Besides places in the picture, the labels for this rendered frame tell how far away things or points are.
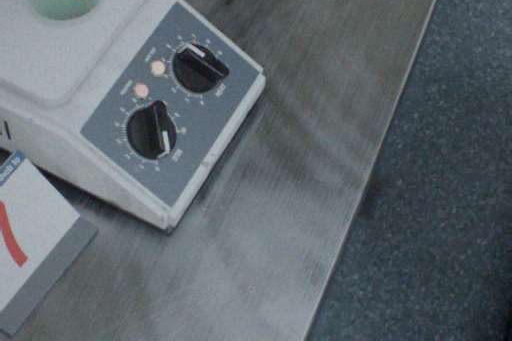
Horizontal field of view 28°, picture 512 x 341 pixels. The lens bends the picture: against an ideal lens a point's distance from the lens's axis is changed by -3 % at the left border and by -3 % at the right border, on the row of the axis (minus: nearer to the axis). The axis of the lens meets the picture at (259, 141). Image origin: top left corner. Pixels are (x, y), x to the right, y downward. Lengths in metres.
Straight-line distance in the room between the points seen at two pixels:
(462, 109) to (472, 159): 0.09
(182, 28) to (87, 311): 0.19
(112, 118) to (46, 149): 0.05
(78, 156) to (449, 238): 0.99
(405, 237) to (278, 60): 0.83
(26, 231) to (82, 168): 0.05
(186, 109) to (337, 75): 0.13
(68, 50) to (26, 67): 0.03
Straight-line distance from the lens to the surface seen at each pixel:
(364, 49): 0.76
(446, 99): 1.69
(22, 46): 0.64
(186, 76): 0.66
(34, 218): 0.66
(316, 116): 0.72
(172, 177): 0.64
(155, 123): 0.63
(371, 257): 1.52
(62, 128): 0.63
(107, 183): 0.64
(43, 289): 0.65
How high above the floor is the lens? 1.33
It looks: 56 degrees down
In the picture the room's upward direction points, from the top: 6 degrees clockwise
